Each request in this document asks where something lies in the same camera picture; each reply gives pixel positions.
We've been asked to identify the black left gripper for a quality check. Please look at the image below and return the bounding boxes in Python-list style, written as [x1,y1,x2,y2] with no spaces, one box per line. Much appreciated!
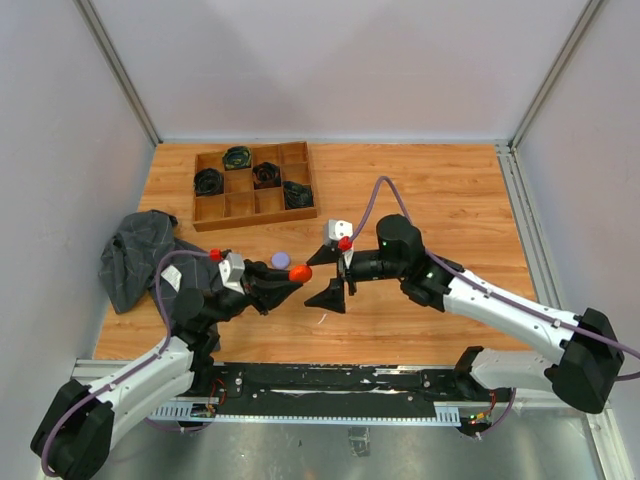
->
[205,258,303,327]

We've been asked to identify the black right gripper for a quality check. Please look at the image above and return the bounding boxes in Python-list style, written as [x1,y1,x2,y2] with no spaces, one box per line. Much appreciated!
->
[304,245,406,313]

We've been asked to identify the orange earbud charging case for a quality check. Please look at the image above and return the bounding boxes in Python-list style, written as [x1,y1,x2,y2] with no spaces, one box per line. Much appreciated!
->
[288,264,313,284]

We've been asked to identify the lilac earbud charging case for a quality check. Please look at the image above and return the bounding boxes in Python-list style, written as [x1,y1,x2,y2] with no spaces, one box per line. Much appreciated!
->
[271,251,291,269]

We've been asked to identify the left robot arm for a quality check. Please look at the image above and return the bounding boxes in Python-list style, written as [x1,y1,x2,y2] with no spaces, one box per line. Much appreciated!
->
[30,253,312,479]

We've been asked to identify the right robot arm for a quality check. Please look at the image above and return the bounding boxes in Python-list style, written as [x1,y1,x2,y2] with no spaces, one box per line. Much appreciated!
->
[305,214,624,414]

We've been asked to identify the wooden compartment tray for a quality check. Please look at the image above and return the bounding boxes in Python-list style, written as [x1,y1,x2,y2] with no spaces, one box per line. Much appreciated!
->
[192,142,318,232]

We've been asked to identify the dark rolled necktie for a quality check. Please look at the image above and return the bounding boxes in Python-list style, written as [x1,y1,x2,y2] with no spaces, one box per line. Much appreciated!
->
[282,181,314,210]

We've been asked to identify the red patterned rolled necktie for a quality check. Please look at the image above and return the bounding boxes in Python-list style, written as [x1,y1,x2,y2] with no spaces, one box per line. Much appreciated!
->
[252,162,281,190]

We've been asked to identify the black rolled necktie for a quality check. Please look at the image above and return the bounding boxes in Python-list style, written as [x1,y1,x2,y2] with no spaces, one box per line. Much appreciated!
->
[193,168,224,197]

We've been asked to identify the green rolled necktie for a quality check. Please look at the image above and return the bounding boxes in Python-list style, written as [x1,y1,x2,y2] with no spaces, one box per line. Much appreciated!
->
[222,145,252,171]

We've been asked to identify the grey checked cloth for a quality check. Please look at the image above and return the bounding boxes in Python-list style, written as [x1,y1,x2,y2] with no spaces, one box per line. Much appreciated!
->
[99,210,221,324]

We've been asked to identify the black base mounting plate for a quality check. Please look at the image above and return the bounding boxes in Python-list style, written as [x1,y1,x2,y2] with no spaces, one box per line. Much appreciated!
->
[174,363,511,413]

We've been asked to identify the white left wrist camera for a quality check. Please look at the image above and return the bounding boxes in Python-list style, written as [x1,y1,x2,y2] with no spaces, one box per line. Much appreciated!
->
[209,249,245,294]

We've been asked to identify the white cable duct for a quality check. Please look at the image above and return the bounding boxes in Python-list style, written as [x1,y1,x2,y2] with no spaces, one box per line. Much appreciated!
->
[143,401,462,427]

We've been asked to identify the aluminium left frame post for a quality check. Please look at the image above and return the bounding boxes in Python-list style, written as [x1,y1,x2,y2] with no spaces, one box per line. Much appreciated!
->
[73,0,162,147]

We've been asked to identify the aluminium corner frame post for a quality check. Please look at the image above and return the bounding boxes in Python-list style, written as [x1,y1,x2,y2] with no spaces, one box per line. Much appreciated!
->
[508,0,608,152]

